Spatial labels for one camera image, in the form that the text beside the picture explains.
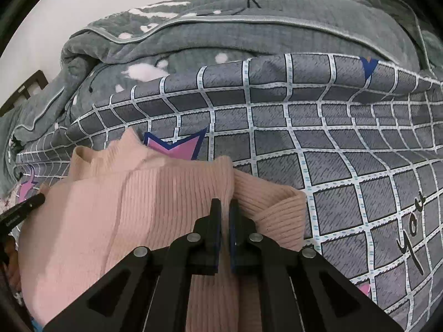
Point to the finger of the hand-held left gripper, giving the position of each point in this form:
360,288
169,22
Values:
24,209

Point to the grey checked star blanket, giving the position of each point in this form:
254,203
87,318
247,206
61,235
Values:
311,128

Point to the dark wooden headboard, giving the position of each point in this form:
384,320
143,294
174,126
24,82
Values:
31,83

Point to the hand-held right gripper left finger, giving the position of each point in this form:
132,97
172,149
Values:
216,228

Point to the grey-green printed quilt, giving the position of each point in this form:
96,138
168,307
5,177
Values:
242,31

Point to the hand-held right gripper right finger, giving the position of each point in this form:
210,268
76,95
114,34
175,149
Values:
234,231

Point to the pink ribbed sweater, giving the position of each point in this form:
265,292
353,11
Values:
121,214

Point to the person's left hand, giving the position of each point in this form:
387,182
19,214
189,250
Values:
13,266

